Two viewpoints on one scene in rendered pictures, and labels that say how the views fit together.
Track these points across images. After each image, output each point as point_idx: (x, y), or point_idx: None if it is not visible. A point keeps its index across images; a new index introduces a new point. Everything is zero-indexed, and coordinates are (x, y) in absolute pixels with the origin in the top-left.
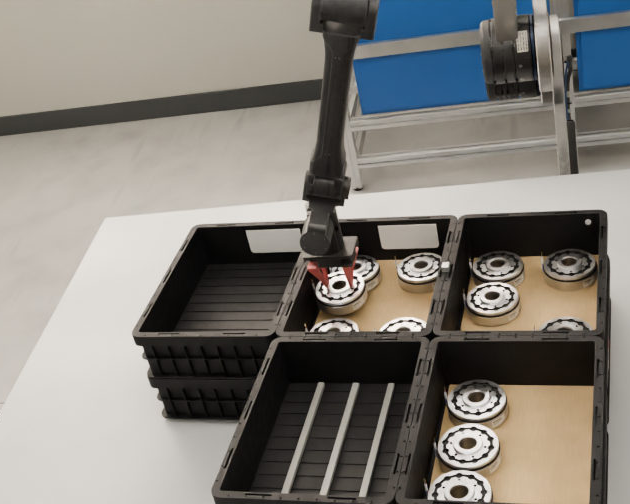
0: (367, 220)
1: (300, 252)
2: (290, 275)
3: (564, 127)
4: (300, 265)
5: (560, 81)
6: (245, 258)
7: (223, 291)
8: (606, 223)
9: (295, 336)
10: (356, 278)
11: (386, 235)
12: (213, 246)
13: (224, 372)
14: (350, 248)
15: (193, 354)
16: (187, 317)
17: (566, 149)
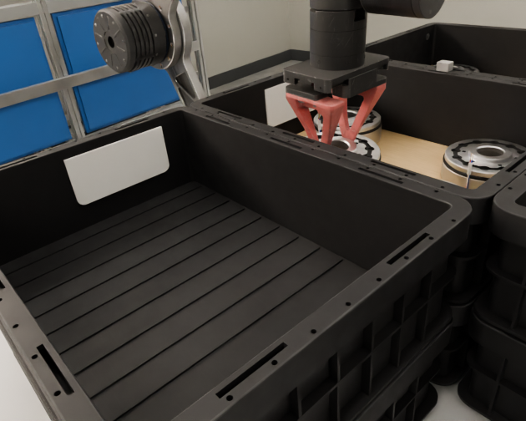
0: (250, 84)
1: (163, 174)
2: (178, 208)
3: (197, 78)
4: (270, 134)
5: (189, 32)
6: (67, 224)
7: (88, 282)
8: (457, 23)
9: (508, 182)
10: (333, 136)
11: (274, 103)
12: None
13: (371, 383)
14: (368, 54)
15: (305, 391)
16: (73, 364)
17: (204, 97)
